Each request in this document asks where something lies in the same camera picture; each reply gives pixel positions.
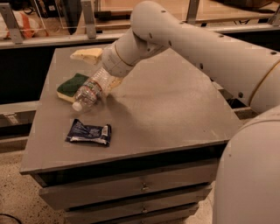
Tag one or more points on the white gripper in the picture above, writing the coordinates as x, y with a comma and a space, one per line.
111, 61

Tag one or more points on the clear plastic water bottle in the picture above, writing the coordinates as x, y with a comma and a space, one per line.
92, 90

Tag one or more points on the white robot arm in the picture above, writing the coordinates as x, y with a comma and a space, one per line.
247, 189

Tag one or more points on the green and yellow sponge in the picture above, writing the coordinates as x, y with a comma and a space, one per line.
67, 90

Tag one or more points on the dark wooden bar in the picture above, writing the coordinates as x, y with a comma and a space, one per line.
112, 15

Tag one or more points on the dark blue snack packet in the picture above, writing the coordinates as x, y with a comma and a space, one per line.
80, 132

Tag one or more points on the orange and white bag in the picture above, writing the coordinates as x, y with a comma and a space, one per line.
27, 25

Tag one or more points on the grey drawer cabinet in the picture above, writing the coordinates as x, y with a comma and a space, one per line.
166, 112

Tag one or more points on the top grey drawer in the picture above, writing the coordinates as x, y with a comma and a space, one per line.
116, 187

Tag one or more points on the grey drawer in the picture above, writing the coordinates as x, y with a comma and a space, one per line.
116, 187
140, 207
167, 214

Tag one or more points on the middle grey drawer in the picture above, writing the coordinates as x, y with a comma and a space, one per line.
140, 207

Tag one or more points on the bottom grey drawer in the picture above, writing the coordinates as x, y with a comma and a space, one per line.
167, 214

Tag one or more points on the middle metal bracket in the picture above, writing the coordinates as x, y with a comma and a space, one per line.
89, 18

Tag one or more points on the metal bracket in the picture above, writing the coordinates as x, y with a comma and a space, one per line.
89, 18
192, 11
11, 23

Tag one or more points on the right metal bracket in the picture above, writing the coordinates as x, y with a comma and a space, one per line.
192, 11

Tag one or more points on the left metal bracket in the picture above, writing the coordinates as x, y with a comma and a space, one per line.
11, 23

